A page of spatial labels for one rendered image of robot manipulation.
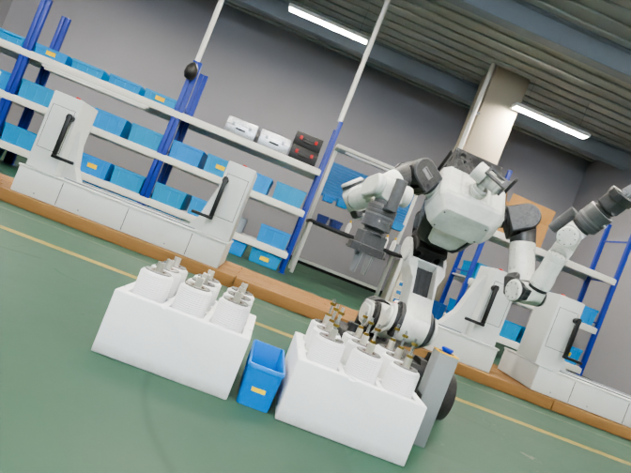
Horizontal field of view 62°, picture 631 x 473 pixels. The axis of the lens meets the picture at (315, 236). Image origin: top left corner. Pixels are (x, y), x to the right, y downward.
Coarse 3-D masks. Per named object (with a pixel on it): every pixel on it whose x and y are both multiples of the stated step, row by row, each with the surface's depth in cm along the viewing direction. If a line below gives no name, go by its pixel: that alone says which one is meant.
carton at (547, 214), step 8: (512, 200) 646; (520, 200) 647; (528, 200) 648; (544, 208) 652; (544, 216) 654; (552, 216) 655; (544, 224) 656; (536, 232) 655; (544, 232) 656; (536, 240) 656
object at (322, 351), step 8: (320, 336) 150; (312, 344) 151; (320, 344) 148; (328, 344) 148; (336, 344) 148; (344, 344) 151; (312, 352) 150; (320, 352) 148; (328, 352) 148; (336, 352) 148; (312, 360) 149; (320, 360) 148; (328, 360) 148; (336, 360) 149; (336, 368) 151
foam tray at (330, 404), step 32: (288, 352) 177; (288, 384) 144; (320, 384) 145; (352, 384) 145; (288, 416) 144; (320, 416) 145; (352, 416) 145; (384, 416) 146; (416, 416) 146; (384, 448) 146
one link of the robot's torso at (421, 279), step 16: (416, 272) 211; (432, 272) 213; (416, 288) 209; (432, 288) 206; (400, 304) 202; (416, 304) 200; (432, 304) 201; (400, 320) 195; (416, 320) 196; (432, 320) 198; (400, 336) 197; (416, 336) 196
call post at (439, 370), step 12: (432, 360) 174; (444, 360) 170; (456, 360) 171; (432, 372) 170; (444, 372) 170; (420, 384) 176; (432, 384) 170; (444, 384) 171; (420, 396) 172; (432, 396) 170; (432, 408) 170; (432, 420) 170; (420, 432) 170; (420, 444) 170
